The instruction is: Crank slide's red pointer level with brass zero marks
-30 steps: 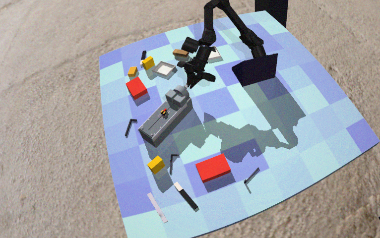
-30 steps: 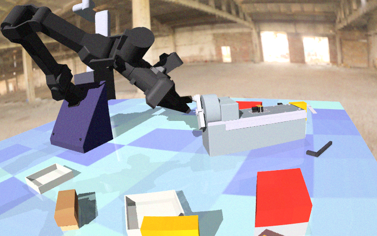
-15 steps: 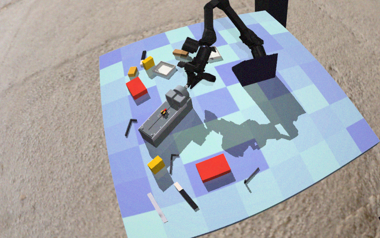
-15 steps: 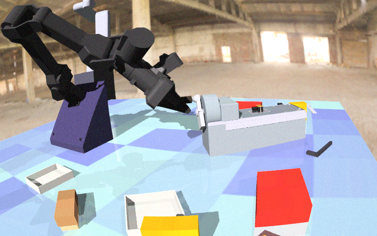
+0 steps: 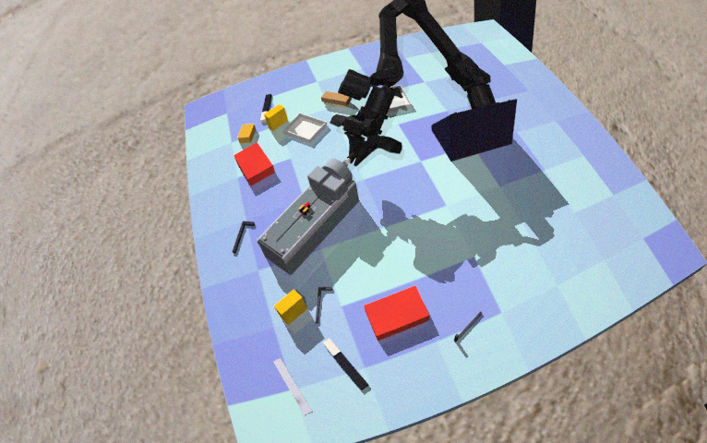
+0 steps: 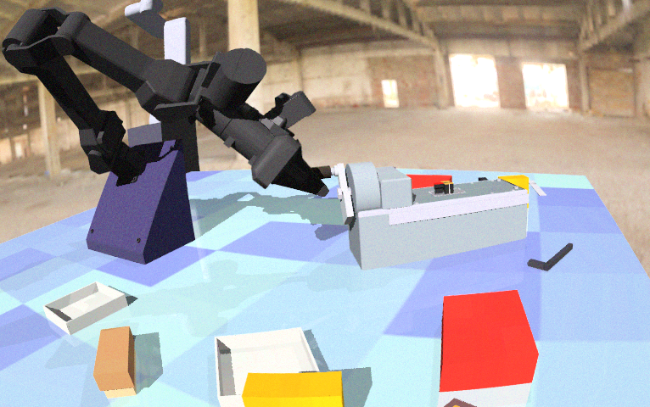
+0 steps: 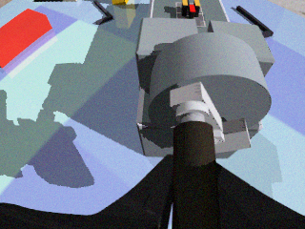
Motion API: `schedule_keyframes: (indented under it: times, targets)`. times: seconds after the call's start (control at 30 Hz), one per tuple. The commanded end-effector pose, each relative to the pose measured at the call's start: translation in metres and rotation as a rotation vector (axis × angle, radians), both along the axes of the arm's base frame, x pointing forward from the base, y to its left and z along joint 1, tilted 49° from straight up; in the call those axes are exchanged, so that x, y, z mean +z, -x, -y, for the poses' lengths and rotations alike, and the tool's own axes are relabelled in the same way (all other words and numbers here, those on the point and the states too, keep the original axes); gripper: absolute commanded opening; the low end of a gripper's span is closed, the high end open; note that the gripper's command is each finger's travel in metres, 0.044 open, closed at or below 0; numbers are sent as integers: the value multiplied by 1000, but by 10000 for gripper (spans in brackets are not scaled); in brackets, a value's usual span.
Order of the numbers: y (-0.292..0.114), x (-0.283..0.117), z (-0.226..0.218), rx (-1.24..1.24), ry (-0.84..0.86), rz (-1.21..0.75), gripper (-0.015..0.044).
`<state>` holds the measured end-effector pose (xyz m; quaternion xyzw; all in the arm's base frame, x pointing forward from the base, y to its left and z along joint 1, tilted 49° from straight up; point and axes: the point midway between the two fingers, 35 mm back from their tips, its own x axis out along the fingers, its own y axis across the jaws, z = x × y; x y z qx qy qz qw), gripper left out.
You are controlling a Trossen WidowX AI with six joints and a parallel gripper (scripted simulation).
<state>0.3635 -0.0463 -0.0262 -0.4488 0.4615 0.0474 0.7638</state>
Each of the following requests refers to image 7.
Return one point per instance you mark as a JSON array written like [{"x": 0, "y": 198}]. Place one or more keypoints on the red block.
[{"x": 20, "y": 32}]

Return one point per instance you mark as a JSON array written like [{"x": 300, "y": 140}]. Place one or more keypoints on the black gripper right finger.
[{"x": 244, "y": 207}]

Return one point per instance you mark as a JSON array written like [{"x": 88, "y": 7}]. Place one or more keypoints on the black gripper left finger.
[{"x": 147, "y": 205}]

